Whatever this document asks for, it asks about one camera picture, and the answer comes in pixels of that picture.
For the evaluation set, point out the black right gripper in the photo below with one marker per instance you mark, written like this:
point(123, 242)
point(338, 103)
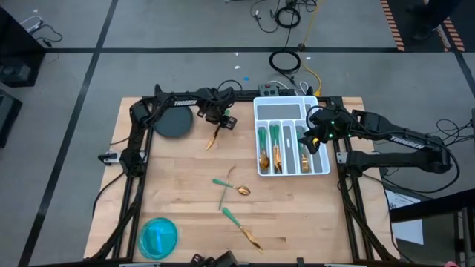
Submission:
point(315, 139)

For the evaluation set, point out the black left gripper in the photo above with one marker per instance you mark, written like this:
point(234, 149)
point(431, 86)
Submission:
point(217, 115)

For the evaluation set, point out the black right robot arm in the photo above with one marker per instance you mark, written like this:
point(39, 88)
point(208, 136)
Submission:
point(408, 142)

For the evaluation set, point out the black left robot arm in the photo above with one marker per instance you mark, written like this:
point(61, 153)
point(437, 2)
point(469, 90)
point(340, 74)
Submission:
point(182, 102)

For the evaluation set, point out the dark grey round plate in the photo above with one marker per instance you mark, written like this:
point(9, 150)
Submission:
point(174, 124)

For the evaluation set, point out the white cutlery tray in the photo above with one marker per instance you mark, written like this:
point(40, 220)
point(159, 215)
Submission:
point(278, 111)

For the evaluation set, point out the grey power strip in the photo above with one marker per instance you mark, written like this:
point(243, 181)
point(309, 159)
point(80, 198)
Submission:
point(269, 89)

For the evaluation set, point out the white paper sheet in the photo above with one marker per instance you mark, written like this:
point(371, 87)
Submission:
point(408, 230)

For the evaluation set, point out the teal translucent round plate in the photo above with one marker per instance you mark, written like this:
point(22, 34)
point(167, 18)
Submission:
point(157, 239)

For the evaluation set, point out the person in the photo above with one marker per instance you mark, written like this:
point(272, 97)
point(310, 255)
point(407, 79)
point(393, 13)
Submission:
point(438, 13)

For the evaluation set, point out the pink round object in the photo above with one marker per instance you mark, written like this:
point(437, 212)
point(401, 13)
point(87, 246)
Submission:
point(451, 264)

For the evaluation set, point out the white power strip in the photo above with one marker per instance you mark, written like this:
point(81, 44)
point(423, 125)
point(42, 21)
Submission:
point(35, 25)

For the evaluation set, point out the black box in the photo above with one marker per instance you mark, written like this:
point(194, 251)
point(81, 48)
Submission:
point(7, 118)

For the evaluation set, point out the black cabinet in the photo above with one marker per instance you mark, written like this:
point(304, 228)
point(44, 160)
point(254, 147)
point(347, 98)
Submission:
point(15, 55)

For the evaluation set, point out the silver metal bracket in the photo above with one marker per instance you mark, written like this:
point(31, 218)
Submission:
point(139, 264)

